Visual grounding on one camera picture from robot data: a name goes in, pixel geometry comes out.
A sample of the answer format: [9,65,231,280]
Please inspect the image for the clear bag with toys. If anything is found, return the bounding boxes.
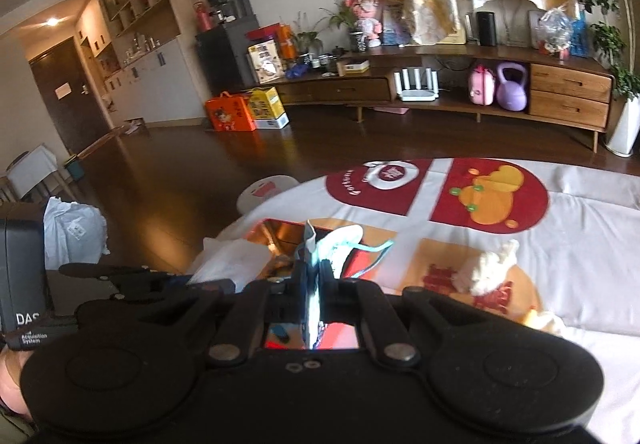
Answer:
[537,6,574,56]

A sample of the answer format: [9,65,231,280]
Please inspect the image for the pink toy case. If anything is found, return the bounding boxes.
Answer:
[467,63,499,106]

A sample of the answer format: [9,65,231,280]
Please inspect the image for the red thermos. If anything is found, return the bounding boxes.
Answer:
[193,1,214,33]

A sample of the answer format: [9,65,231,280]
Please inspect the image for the red metal tin box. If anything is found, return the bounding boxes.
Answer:
[245,218,398,351]

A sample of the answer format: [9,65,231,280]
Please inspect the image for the round white stool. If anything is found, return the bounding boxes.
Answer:
[237,175,301,216]

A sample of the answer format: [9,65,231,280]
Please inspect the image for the potted plant in dark pot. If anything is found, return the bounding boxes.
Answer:
[319,0,370,53]

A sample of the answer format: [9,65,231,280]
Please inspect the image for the wooden TV cabinet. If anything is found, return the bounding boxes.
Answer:
[270,43,617,155]

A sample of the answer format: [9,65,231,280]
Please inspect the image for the pale yellow soft cloth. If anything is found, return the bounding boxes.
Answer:
[522,308,567,338]

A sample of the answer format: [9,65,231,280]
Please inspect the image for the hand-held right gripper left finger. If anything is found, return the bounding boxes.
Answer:
[150,260,308,366]

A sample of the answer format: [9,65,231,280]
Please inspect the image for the green trash bin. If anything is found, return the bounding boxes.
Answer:
[63,154,85,183]

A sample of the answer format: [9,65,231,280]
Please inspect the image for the chair with white cover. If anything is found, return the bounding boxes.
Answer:
[4,146,77,203]

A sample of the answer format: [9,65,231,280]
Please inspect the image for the translucent plastic bag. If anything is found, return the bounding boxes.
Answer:
[189,236,273,286]

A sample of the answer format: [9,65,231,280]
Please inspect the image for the white cotton gloves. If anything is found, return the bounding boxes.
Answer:
[452,239,521,297]

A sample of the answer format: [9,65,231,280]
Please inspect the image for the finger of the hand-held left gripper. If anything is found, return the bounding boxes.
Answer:
[107,280,176,304]
[59,262,174,283]

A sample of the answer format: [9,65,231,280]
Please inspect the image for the black speaker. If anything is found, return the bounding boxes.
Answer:
[475,11,499,48]

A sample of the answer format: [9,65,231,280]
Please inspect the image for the white crumpled plastic bag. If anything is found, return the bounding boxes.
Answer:
[44,196,111,271]

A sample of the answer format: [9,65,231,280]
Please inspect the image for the grey shell-shaped board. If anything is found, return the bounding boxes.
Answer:
[480,0,542,48]

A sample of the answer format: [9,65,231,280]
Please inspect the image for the black water dispenser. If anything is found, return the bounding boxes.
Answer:
[206,0,254,25]

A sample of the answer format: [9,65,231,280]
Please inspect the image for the orange and red box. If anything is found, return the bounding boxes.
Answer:
[244,22,297,61]

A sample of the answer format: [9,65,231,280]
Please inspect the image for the orange gift box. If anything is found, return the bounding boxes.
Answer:
[204,91,257,132]

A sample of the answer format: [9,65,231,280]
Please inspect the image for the small white box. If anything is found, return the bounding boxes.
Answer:
[337,58,371,77]

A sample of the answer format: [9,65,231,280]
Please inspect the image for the potted tree in white pot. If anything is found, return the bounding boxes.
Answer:
[575,0,640,158]

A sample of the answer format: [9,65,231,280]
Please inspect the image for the clear plastic bag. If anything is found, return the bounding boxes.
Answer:
[295,220,393,350]

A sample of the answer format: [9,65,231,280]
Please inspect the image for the small leafy potted plant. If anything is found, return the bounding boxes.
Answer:
[292,11,324,59]

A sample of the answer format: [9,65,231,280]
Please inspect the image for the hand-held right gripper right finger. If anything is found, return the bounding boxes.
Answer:
[318,260,452,366]

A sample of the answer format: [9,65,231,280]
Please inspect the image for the picture frame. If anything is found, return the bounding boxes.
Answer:
[382,1,412,46]

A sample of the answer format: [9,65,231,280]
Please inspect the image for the dark wooden door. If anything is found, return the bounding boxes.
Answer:
[29,36,110,156]

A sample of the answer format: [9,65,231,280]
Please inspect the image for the purple kettlebell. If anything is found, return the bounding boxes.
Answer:
[495,62,530,113]

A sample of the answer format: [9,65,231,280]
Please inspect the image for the yellow gift box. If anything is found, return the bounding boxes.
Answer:
[247,86,290,130]

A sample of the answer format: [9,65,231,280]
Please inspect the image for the black mini fridge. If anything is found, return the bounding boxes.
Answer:
[194,15,262,96]

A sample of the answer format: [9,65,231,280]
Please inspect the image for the wall shelf cabinet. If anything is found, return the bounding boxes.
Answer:
[99,0,202,126]

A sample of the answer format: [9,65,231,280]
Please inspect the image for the pink plush doll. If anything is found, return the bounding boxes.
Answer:
[352,0,387,48]

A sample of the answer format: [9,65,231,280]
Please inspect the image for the white router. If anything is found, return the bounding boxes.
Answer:
[394,66,442,103]

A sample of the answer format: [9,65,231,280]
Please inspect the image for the white and yellow snack box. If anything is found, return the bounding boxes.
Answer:
[247,39,286,84]

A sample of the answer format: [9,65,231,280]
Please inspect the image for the person's left hand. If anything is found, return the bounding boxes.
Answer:
[0,349,28,416]

